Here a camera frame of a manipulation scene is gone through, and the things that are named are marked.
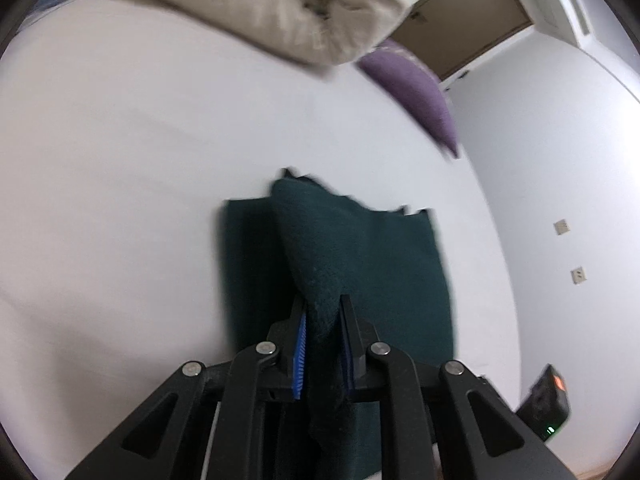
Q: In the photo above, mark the brown door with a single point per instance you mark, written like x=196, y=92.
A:
x=465, y=25

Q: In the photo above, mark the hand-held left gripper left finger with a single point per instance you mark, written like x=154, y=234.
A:
x=299, y=355

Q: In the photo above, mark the purple cushion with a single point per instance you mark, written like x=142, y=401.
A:
x=420, y=95

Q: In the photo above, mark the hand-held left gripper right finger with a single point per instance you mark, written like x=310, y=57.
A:
x=348, y=355

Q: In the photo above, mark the dark green sweater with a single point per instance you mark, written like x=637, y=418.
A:
x=380, y=270

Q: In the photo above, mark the beige wall socket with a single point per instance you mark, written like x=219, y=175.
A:
x=579, y=275
x=561, y=226

